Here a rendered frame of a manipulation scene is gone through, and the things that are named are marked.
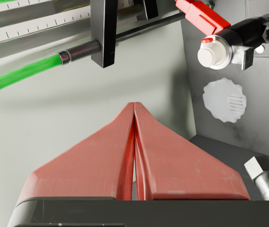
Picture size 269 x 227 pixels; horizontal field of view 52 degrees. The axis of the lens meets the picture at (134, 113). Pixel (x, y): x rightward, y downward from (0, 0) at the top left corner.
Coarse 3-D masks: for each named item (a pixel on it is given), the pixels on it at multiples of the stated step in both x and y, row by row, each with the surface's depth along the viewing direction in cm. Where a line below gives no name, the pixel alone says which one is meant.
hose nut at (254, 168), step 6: (258, 156) 22; (264, 156) 22; (246, 162) 23; (252, 162) 22; (258, 162) 22; (264, 162) 22; (246, 168) 23; (252, 168) 22; (258, 168) 22; (264, 168) 21; (252, 174) 22; (258, 174) 21; (252, 180) 22
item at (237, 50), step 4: (232, 48) 21; (236, 48) 20; (240, 48) 20; (244, 48) 20; (248, 48) 20; (232, 52) 21; (236, 52) 21; (240, 52) 20; (232, 56) 21; (236, 56) 21; (240, 56) 21; (252, 56) 20; (232, 60) 21; (236, 60) 21; (240, 60) 21
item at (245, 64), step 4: (252, 48) 20; (244, 52) 19; (248, 52) 19; (252, 52) 20; (244, 56) 19; (248, 56) 19; (244, 60) 19; (248, 60) 20; (252, 60) 20; (244, 64) 20; (248, 64) 20; (252, 64) 20; (244, 68) 20
